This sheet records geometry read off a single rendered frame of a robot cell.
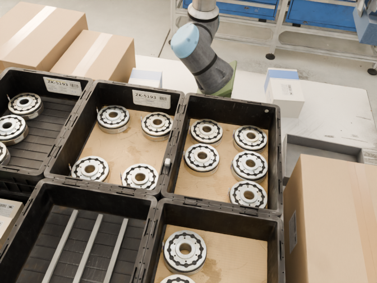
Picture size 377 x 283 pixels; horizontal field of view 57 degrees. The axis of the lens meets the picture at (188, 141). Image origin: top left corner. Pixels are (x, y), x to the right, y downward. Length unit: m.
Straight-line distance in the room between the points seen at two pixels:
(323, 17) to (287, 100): 1.59
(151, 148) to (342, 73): 2.26
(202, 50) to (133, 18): 2.21
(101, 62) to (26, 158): 0.47
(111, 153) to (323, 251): 0.64
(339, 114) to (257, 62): 1.51
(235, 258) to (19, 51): 1.03
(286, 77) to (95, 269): 1.03
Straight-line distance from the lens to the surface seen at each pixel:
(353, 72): 3.14
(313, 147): 1.35
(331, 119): 1.50
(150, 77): 1.39
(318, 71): 3.02
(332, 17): 2.90
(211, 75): 1.27
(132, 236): 0.91
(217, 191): 0.98
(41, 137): 1.17
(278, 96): 1.38
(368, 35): 1.24
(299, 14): 2.86
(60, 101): 1.27
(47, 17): 1.61
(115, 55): 1.40
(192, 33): 1.23
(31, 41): 1.47
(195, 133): 1.08
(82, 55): 1.42
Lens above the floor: 1.64
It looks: 48 degrees down
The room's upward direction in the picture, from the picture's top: 4 degrees clockwise
